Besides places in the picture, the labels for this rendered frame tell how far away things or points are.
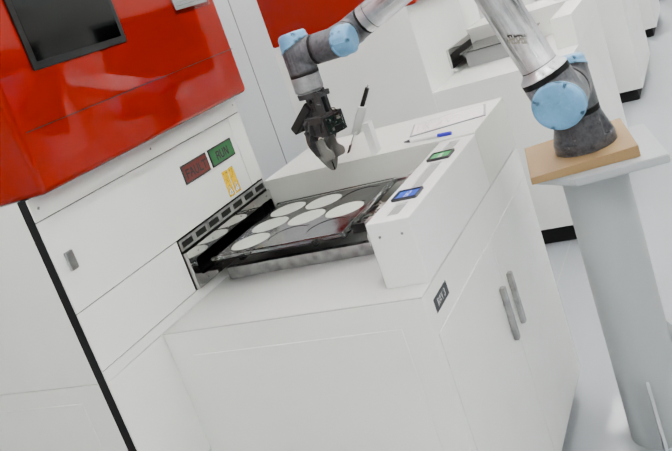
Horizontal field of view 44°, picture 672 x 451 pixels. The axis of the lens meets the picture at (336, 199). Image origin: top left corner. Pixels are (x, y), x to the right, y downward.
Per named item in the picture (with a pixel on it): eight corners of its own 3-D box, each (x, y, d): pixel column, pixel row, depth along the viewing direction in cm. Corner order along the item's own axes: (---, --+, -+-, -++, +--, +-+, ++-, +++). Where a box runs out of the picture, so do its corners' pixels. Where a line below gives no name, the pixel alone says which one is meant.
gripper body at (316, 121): (327, 140, 204) (311, 94, 201) (306, 142, 211) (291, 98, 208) (349, 129, 209) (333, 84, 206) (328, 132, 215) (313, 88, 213)
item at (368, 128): (357, 157, 219) (342, 110, 216) (363, 153, 223) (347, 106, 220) (378, 153, 217) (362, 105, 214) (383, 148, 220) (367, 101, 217)
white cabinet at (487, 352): (285, 628, 202) (162, 336, 182) (404, 405, 285) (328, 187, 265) (543, 644, 173) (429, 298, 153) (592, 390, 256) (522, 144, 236)
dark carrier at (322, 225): (217, 258, 198) (216, 256, 198) (279, 206, 228) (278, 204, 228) (342, 234, 183) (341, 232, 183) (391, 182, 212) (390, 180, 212)
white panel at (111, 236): (98, 384, 167) (16, 203, 157) (274, 229, 237) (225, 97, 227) (109, 382, 165) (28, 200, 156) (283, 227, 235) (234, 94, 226)
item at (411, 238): (386, 289, 164) (364, 225, 160) (455, 193, 211) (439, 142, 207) (430, 283, 159) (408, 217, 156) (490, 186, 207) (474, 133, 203)
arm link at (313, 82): (284, 81, 207) (308, 71, 212) (291, 99, 208) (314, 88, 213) (302, 78, 201) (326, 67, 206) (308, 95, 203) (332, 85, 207)
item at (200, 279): (195, 289, 196) (180, 254, 194) (275, 220, 234) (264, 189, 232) (201, 288, 196) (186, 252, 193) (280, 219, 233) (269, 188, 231)
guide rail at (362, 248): (230, 279, 205) (226, 268, 204) (234, 275, 206) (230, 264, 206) (414, 247, 182) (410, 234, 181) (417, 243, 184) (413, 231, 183)
